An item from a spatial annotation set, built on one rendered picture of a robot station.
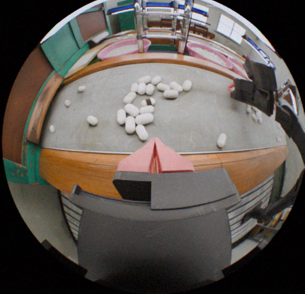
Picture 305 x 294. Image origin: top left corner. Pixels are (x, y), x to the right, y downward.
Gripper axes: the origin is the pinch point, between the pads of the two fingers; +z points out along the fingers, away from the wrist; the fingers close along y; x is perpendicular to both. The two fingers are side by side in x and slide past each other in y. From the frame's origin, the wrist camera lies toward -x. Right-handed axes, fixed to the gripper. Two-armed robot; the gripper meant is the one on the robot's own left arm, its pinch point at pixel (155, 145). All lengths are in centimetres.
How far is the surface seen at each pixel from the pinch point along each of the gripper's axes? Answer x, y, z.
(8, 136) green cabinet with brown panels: -11.0, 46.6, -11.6
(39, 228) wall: 70, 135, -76
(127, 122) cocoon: 0.6, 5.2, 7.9
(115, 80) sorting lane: -8.0, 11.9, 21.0
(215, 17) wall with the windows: -411, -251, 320
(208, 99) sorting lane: -3.4, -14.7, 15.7
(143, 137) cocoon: 2.7, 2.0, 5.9
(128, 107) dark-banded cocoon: -1.7, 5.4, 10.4
